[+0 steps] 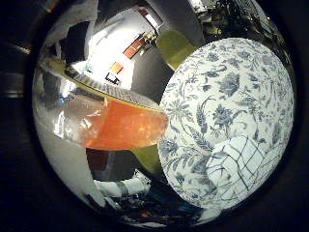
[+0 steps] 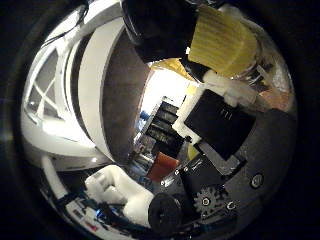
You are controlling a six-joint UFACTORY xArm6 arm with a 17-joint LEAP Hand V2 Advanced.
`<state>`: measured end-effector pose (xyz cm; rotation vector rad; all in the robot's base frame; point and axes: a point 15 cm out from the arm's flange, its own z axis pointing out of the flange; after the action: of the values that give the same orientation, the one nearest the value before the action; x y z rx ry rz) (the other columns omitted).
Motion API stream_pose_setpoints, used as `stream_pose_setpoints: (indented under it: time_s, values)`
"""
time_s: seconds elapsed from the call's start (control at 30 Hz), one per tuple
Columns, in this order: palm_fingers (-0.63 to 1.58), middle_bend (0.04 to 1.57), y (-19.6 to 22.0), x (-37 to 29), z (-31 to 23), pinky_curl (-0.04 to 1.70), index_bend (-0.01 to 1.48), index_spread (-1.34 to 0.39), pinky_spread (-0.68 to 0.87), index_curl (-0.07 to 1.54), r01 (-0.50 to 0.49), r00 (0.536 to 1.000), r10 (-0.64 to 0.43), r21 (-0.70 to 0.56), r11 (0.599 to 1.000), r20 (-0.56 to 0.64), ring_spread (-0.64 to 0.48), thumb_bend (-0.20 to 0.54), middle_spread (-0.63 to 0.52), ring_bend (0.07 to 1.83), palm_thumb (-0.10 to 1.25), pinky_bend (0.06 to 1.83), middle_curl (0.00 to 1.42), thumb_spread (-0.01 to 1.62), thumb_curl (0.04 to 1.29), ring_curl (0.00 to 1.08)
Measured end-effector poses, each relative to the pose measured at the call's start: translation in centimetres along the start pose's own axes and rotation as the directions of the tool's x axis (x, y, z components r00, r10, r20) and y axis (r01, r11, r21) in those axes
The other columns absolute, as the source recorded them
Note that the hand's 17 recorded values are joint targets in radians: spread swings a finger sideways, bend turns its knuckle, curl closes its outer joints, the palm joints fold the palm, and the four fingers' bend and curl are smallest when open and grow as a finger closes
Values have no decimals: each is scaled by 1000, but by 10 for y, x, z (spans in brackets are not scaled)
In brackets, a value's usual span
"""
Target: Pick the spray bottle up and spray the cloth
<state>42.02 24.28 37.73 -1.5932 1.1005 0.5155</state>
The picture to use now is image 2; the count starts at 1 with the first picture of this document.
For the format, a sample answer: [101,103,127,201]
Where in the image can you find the orange-red box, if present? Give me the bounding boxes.
[146,151,181,183]

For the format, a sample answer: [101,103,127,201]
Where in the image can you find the dark shelf unit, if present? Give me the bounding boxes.
[134,99,185,158]

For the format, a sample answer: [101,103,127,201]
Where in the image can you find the orange packet with yellow label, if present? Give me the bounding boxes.
[121,0,298,113]

